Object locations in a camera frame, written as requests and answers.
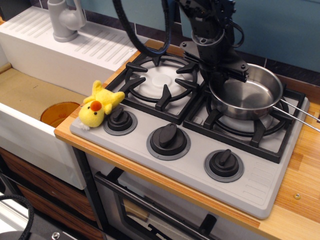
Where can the yellow stuffed duck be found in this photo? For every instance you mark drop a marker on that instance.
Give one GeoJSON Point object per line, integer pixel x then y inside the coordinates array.
{"type": "Point", "coordinates": [100, 103]}

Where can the black left stove knob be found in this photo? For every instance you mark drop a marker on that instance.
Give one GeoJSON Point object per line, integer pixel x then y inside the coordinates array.
{"type": "Point", "coordinates": [120, 122]}

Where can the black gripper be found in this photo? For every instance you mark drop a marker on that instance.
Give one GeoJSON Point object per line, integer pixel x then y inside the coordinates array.
{"type": "Point", "coordinates": [213, 48]}

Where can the grey toy stove top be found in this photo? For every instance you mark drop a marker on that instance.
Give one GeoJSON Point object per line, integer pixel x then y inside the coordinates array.
{"type": "Point", "coordinates": [254, 193]}

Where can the wooden drawer cabinet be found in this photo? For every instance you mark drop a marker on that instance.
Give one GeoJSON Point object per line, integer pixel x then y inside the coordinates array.
{"type": "Point", "coordinates": [51, 197]}

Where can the black right burner grate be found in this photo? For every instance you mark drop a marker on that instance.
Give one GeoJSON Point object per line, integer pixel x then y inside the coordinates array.
{"type": "Point", "coordinates": [270, 137]}

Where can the grey toy faucet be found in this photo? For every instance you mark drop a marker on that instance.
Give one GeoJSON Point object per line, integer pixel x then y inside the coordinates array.
{"type": "Point", "coordinates": [65, 22]}

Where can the white toy sink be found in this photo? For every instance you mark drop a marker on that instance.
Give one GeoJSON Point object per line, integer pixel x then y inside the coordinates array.
{"type": "Point", "coordinates": [37, 72]}

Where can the stainless steel pan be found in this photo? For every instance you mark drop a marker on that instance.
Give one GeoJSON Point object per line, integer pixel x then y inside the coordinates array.
{"type": "Point", "coordinates": [254, 98]}

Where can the black burner grate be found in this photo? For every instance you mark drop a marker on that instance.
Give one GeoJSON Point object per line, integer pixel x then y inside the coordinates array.
{"type": "Point", "coordinates": [270, 137]}
{"type": "Point", "coordinates": [162, 88]}

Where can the black left burner grate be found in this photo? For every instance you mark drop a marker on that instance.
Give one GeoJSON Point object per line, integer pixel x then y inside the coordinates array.
{"type": "Point", "coordinates": [162, 88]}

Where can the oven door with handle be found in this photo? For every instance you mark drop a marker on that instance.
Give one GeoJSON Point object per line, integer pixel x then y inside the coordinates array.
{"type": "Point", "coordinates": [146, 212]}

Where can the orange plastic plate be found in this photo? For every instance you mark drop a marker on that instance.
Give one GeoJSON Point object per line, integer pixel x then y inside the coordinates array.
{"type": "Point", "coordinates": [57, 113]}

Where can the black middle stove knob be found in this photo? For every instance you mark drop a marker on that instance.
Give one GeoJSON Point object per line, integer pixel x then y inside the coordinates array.
{"type": "Point", "coordinates": [168, 143]}

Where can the black stove knob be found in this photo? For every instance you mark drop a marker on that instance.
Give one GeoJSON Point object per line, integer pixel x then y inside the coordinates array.
{"type": "Point", "coordinates": [168, 143]}
{"type": "Point", "coordinates": [224, 166]}
{"type": "Point", "coordinates": [120, 122]}

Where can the black right stove knob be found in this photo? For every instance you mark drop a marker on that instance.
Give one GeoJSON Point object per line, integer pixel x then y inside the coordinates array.
{"type": "Point", "coordinates": [224, 166]}

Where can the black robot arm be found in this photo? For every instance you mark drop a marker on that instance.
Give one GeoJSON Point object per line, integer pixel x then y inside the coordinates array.
{"type": "Point", "coordinates": [211, 12]}

